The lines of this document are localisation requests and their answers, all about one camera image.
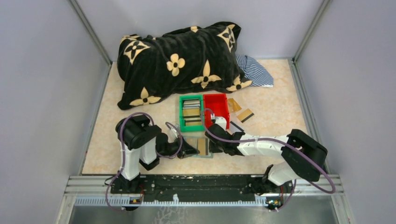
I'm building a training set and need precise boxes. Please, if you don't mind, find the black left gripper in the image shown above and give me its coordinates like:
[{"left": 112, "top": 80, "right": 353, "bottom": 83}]
[{"left": 158, "top": 134, "right": 200, "bottom": 159}]

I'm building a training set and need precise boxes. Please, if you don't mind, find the mint green card holder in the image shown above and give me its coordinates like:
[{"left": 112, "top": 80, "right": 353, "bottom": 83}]
[{"left": 184, "top": 137, "right": 213, "bottom": 158}]

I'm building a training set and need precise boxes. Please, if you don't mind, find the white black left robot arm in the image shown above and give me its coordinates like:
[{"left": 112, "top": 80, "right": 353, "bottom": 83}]
[{"left": 115, "top": 112, "right": 200, "bottom": 193}]

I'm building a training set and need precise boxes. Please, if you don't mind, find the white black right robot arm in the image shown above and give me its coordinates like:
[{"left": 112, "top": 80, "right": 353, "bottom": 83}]
[{"left": 205, "top": 124, "right": 328, "bottom": 192}]

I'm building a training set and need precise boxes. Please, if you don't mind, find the gold card in holder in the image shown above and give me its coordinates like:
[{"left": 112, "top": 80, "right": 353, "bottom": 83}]
[{"left": 197, "top": 138, "right": 210, "bottom": 156}]

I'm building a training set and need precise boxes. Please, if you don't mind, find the white card black stripe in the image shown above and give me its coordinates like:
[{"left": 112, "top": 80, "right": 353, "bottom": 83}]
[{"left": 229, "top": 121, "right": 245, "bottom": 133}]

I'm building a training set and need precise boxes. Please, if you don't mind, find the gold card with stripe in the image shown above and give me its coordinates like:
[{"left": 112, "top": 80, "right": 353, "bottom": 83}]
[{"left": 237, "top": 109, "right": 255, "bottom": 123}]

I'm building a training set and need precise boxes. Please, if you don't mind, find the stack of cards in bin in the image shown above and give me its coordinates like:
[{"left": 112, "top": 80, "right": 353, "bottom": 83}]
[{"left": 182, "top": 99, "right": 202, "bottom": 126}]

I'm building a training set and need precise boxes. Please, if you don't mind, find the gold patterned card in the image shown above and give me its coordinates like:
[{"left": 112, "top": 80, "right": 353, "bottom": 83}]
[{"left": 227, "top": 98, "right": 242, "bottom": 112}]

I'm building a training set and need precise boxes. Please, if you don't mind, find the green plastic bin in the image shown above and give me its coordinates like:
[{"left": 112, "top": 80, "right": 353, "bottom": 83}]
[{"left": 179, "top": 95, "right": 204, "bottom": 132}]

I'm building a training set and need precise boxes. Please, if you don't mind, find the red plastic bin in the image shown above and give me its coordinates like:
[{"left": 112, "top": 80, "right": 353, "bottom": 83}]
[{"left": 203, "top": 93, "right": 230, "bottom": 129}]

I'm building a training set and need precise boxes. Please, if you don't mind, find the blue white striped cloth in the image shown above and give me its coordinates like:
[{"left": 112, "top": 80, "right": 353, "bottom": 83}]
[{"left": 236, "top": 55, "right": 274, "bottom": 88}]

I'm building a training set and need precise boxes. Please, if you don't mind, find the black floral blanket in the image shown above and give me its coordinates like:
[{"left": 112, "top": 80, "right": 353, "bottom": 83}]
[{"left": 117, "top": 21, "right": 252, "bottom": 110}]

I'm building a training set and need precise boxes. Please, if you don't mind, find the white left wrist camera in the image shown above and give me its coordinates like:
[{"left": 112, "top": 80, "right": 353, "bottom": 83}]
[{"left": 170, "top": 124, "right": 181, "bottom": 140}]

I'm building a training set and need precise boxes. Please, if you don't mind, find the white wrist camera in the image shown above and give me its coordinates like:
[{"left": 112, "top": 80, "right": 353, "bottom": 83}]
[
  {"left": 214, "top": 116, "right": 227, "bottom": 130},
  {"left": 170, "top": 124, "right": 181, "bottom": 140}
]

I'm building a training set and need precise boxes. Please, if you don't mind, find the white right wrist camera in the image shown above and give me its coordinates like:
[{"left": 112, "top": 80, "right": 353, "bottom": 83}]
[{"left": 214, "top": 116, "right": 227, "bottom": 130}]

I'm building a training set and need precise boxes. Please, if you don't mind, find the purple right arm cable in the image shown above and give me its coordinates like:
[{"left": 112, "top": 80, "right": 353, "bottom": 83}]
[{"left": 201, "top": 108, "right": 337, "bottom": 212}]

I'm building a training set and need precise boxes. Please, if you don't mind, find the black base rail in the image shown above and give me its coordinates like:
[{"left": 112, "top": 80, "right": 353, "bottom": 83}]
[{"left": 110, "top": 175, "right": 293, "bottom": 203}]

